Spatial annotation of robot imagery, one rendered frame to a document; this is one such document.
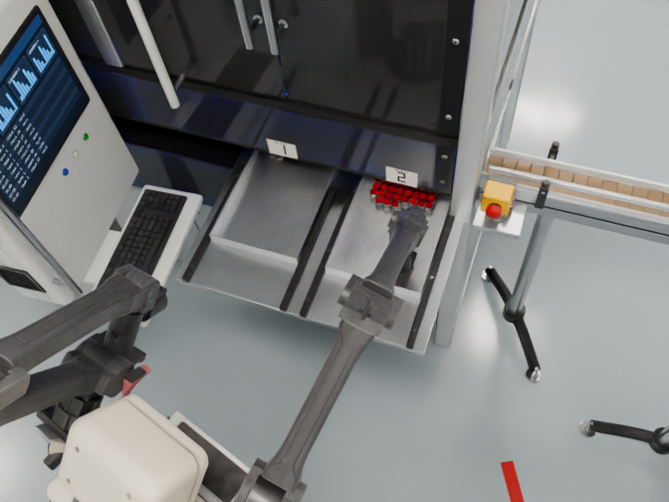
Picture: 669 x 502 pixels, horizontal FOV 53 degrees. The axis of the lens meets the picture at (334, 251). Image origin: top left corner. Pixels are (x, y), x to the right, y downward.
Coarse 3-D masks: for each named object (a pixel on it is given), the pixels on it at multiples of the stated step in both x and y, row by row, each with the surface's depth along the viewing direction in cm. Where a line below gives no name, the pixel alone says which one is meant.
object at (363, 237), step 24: (360, 192) 193; (360, 216) 188; (384, 216) 188; (432, 216) 186; (336, 240) 181; (360, 240) 184; (384, 240) 184; (432, 240) 183; (336, 264) 181; (360, 264) 181; (408, 288) 172
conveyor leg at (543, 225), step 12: (540, 216) 196; (540, 228) 200; (540, 240) 205; (528, 252) 214; (540, 252) 211; (528, 264) 219; (528, 276) 225; (516, 288) 235; (528, 288) 233; (516, 300) 241; (516, 312) 248
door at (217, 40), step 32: (96, 0) 162; (160, 0) 154; (192, 0) 150; (224, 0) 147; (256, 0) 144; (128, 32) 167; (160, 32) 163; (192, 32) 159; (224, 32) 155; (256, 32) 152; (128, 64) 178; (192, 64) 169; (224, 64) 165; (256, 64) 161
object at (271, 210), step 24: (264, 168) 200; (288, 168) 199; (312, 168) 198; (240, 192) 196; (264, 192) 195; (288, 192) 195; (312, 192) 194; (240, 216) 192; (264, 216) 191; (288, 216) 190; (312, 216) 190; (216, 240) 187; (240, 240) 188; (264, 240) 187; (288, 240) 186
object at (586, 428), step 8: (584, 424) 240; (592, 424) 234; (600, 424) 232; (608, 424) 231; (616, 424) 230; (584, 432) 239; (592, 432) 238; (600, 432) 233; (608, 432) 231; (616, 432) 229; (624, 432) 228; (632, 432) 227; (640, 432) 226; (648, 432) 225; (656, 432) 224; (640, 440) 226; (648, 440) 225; (656, 440) 223; (656, 448) 224; (664, 448) 222
